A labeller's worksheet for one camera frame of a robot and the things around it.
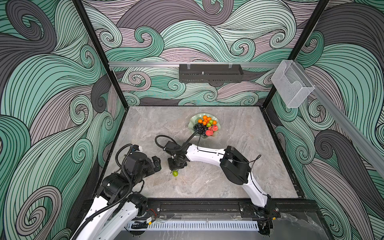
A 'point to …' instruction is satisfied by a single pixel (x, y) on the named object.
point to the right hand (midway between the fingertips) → (171, 168)
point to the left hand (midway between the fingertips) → (154, 161)
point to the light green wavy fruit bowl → (215, 133)
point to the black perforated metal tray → (210, 73)
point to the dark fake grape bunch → (200, 128)
